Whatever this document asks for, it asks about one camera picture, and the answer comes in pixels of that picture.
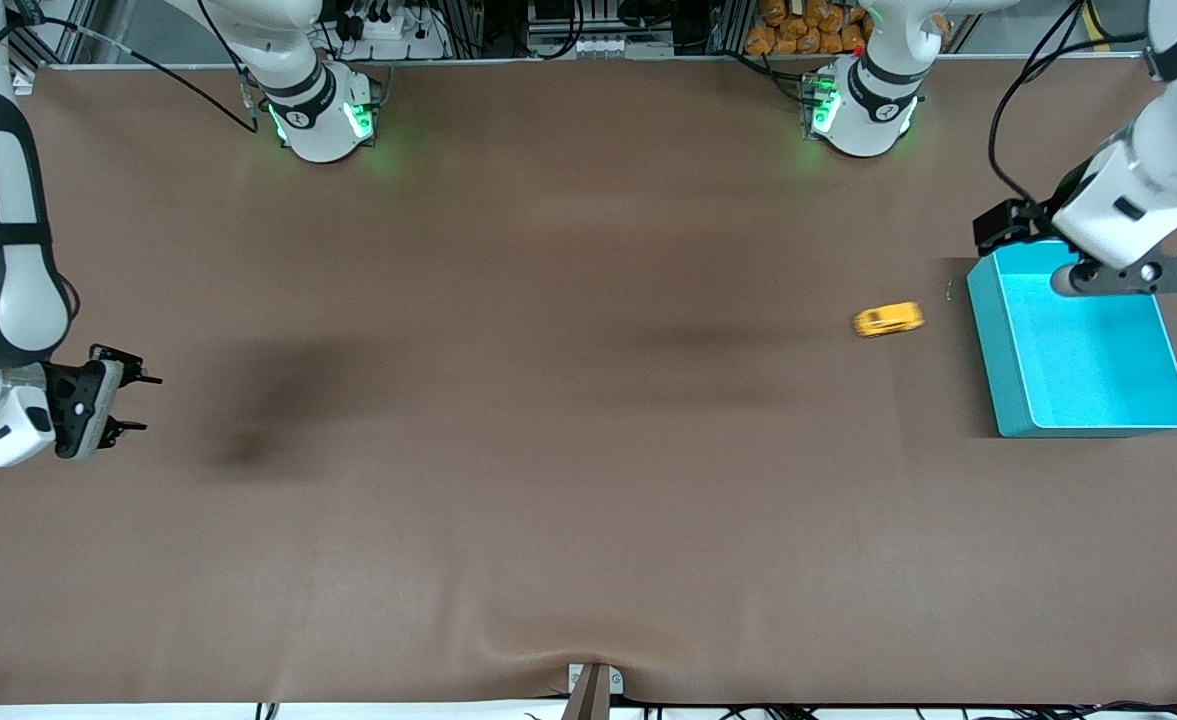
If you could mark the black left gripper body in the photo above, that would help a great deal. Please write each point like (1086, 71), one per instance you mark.
(1038, 214)

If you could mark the grey table edge bracket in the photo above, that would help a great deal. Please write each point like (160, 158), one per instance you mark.
(593, 690)

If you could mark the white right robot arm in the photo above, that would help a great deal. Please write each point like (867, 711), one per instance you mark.
(8, 290)

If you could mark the white connector block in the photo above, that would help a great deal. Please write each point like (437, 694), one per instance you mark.
(608, 45)

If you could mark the teal plastic storage box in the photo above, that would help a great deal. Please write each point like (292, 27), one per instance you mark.
(1098, 360)

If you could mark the yellow beetle toy car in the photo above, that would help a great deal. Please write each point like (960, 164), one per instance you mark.
(888, 320)

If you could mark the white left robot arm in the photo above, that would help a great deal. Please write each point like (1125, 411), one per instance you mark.
(1148, 170)

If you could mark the brown table cover mat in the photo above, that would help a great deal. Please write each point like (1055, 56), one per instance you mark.
(588, 450)

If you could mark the white power strip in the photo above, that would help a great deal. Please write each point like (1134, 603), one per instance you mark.
(393, 35)

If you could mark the aluminium frame post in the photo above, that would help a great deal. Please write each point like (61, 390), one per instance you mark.
(23, 82)

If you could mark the orange objects heap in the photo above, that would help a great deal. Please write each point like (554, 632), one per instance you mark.
(798, 30)

